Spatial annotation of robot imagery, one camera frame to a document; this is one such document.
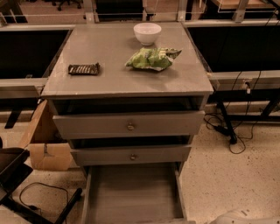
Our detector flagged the grey bottom drawer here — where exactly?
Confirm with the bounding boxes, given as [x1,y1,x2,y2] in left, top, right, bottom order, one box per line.
[81,163,196,224]

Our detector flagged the grey drawer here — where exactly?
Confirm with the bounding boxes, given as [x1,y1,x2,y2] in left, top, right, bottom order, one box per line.
[71,145,191,166]
[81,163,196,224]
[53,111,205,139]

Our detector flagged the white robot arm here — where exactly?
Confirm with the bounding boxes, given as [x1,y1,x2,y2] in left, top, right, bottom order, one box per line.
[209,209,280,224]

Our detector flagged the grey drawer cabinet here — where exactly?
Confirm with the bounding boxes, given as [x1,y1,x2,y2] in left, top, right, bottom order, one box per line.
[40,22,214,176]

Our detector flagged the grey top drawer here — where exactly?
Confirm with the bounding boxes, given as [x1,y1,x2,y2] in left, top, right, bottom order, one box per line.
[53,111,205,139]

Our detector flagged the grey middle drawer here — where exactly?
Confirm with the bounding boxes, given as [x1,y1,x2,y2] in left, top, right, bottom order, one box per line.
[71,145,191,166]

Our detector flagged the green chip bag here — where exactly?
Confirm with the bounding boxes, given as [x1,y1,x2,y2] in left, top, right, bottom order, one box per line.
[125,47,181,72]

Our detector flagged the dark chocolate bar wrapper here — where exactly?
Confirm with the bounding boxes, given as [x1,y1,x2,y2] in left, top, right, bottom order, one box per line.
[68,63,100,75]

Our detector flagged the white ceramic bowl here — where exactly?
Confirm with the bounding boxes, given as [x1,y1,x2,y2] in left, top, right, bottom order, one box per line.
[133,23,162,46]

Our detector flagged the black table leg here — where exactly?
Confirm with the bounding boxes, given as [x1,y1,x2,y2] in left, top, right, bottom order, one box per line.
[217,100,237,144]

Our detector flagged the brown cardboard box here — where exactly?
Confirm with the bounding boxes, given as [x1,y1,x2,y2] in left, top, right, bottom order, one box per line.
[18,101,73,171]

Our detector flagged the black office chair base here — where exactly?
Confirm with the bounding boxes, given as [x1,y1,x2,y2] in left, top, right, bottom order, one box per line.
[51,0,81,11]

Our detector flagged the black folding stand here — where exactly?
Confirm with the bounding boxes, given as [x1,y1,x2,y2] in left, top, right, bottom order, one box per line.
[0,147,82,224]

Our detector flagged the black cables right floor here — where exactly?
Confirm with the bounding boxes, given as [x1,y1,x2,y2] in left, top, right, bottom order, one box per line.
[203,71,263,155]

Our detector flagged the black floor cable left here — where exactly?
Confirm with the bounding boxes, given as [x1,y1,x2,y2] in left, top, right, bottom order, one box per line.
[18,181,70,211]

